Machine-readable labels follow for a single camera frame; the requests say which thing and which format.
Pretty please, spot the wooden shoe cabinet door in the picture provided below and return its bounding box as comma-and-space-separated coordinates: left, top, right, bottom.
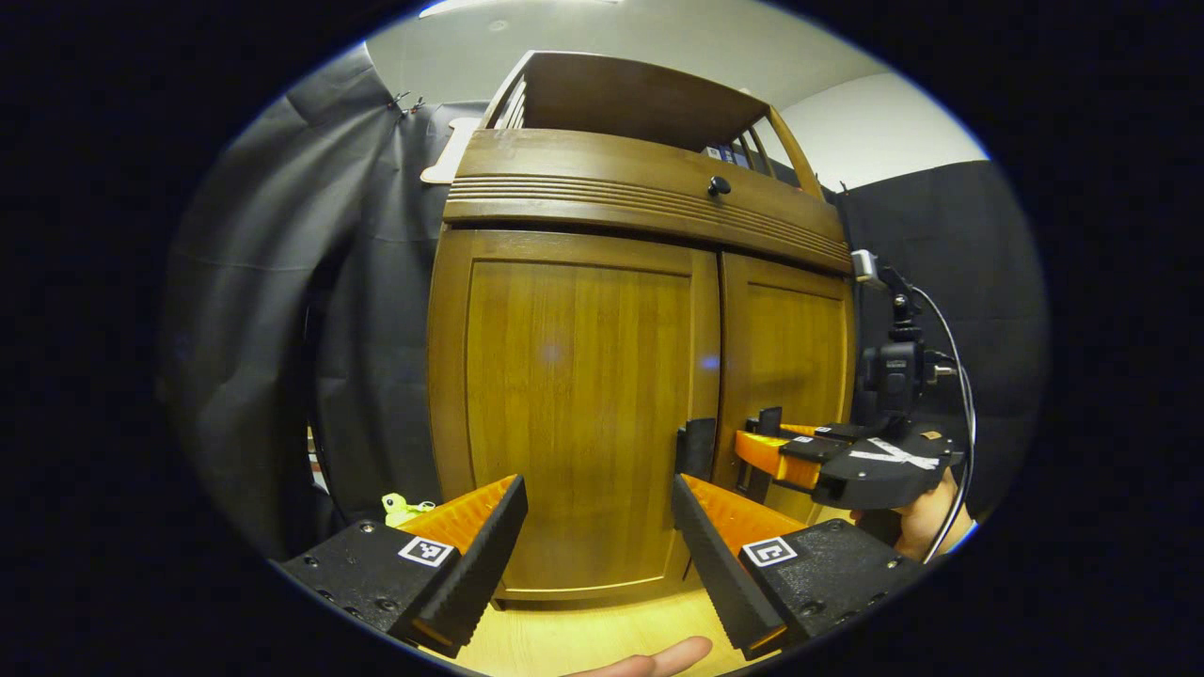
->
428, 228, 721, 603
691, 252, 857, 565

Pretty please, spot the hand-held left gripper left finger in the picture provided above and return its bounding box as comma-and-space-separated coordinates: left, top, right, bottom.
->
273, 473, 530, 659

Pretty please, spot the wooden double-door shoe cabinet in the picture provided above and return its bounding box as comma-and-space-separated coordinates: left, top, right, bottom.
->
425, 50, 857, 607

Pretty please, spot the gripper camera cable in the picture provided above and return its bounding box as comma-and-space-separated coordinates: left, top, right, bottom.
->
908, 282, 979, 565

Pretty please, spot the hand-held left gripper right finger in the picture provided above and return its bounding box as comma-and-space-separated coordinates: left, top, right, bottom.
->
670, 473, 942, 661

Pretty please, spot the ceiling light panel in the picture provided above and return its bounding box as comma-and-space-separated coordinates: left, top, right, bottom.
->
419, 0, 622, 18

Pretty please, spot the green frog plush toy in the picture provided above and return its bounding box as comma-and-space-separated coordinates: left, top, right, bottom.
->
381, 493, 436, 527

